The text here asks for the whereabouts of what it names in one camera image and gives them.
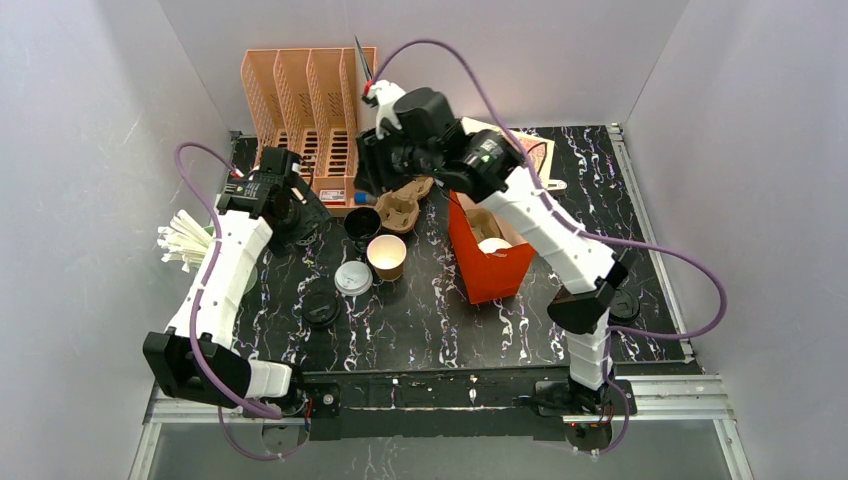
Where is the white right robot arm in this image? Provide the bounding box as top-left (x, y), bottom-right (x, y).
top-left (354, 80), bottom-right (632, 391)

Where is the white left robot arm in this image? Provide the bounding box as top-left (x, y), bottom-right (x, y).
top-left (142, 147), bottom-right (330, 419)

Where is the orange plastic file organizer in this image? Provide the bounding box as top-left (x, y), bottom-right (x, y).
top-left (241, 46), bottom-right (377, 217)

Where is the brown pulp cup carrier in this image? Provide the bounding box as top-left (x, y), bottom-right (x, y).
top-left (374, 177), bottom-right (434, 234)
top-left (466, 209), bottom-right (502, 243)

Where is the grey folder in organizer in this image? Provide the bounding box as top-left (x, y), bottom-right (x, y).
top-left (354, 36), bottom-right (373, 84)

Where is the blue capped small bottle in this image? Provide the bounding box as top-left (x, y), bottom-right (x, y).
top-left (354, 191), bottom-right (378, 205)

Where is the black cup lid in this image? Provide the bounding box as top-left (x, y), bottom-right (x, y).
top-left (609, 288), bottom-right (641, 326)
top-left (301, 291), bottom-right (341, 329)

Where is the white wrapped straws bundle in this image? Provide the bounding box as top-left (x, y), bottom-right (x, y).
top-left (156, 210), bottom-right (215, 273)

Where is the aluminium rail frame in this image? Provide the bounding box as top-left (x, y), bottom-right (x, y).
top-left (128, 375), bottom-right (753, 479)

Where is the red white small box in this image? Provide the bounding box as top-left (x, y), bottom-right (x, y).
top-left (319, 189), bottom-right (346, 204)

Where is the black cup lid right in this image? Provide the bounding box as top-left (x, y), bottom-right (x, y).
top-left (609, 288), bottom-right (641, 326)

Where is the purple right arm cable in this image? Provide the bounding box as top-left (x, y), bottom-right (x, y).
top-left (367, 38), bottom-right (729, 458)

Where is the kraft paper cup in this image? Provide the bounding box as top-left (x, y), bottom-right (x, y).
top-left (366, 234), bottom-right (407, 281)
top-left (477, 237), bottom-right (513, 258)

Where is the black paper cup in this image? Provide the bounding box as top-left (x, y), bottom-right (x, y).
top-left (342, 207), bottom-right (382, 252)

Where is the white cup lid underneath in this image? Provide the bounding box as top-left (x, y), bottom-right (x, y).
top-left (333, 260), bottom-right (373, 297)

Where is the black cup lid left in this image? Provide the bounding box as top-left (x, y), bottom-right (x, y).
top-left (301, 291), bottom-right (341, 329)

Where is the green straw holder cup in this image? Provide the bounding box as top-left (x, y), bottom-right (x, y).
top-left (243, 266), bottom-right (259, 295)

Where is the orange paper bag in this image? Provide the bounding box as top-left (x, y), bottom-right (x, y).
top-left (448, 191), bottom-right (535, 304)

